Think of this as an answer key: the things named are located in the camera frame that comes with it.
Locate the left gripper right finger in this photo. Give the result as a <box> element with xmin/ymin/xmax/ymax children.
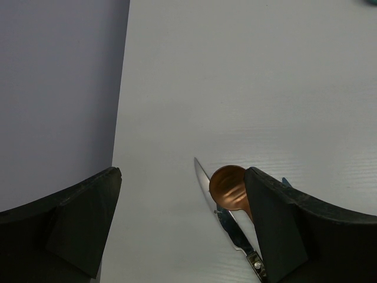
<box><xmin>244</xmin><ymin>167</ymin><xmax>376</xmax><ymax>282</ymax></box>

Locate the blue plastic knife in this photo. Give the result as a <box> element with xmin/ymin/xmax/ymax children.
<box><xmin>282</xmin><ymin>177</ymin><xmax>292</xmax><ymax>188</ymax></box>

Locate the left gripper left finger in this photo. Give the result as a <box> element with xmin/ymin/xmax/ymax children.
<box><xmin>1</xmin><ymin>167</ymin><xmax>122</xmax><ymax>282</ymax></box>

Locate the copper spoon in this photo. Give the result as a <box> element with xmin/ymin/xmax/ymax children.
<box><xmin>209</xmin><ymin>165</ymin><xmax>254</xmax><ymax>223</ymax></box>

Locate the steel knife dark handle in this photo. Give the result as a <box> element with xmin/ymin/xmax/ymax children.
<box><xmin>194</xmin><ymin>157</ymin><xmax>267</xmax><ymax>282</ymax></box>

